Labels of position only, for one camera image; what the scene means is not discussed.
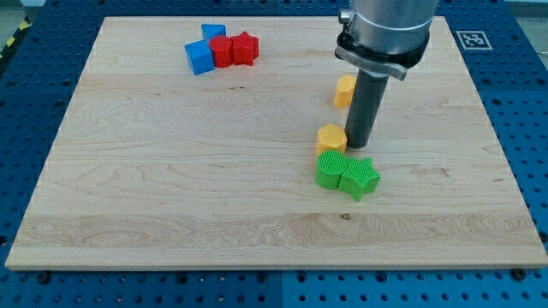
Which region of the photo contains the yellow hexagon block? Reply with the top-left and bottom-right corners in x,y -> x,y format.
315,124 -> 348,156

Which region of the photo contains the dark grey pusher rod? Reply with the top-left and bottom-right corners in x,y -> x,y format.
345,70 -> 389,149

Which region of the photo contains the white fiducial marker tag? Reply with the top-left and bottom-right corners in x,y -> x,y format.
456,30 -> 492,50

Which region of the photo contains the green cylinder block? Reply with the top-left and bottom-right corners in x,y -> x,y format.
315,150 -> 348,190

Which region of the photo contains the green star block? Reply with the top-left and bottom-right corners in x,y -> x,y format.
338,157 -> 381,202

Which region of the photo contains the wooden board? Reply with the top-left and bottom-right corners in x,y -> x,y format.
6,17 -> 547,271

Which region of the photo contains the blue block behind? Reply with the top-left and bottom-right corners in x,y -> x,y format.
201,24 -> 226,41

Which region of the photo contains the blue cube block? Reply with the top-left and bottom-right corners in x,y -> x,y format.
184,40 -> 215,75

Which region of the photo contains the red cylinder block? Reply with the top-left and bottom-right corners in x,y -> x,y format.
208,35 -> 234,68

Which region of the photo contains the yellow heart block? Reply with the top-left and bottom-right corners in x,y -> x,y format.
333,75 -> 357,108

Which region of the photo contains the red star block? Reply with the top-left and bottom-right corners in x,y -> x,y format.
229,32 -> 259,66

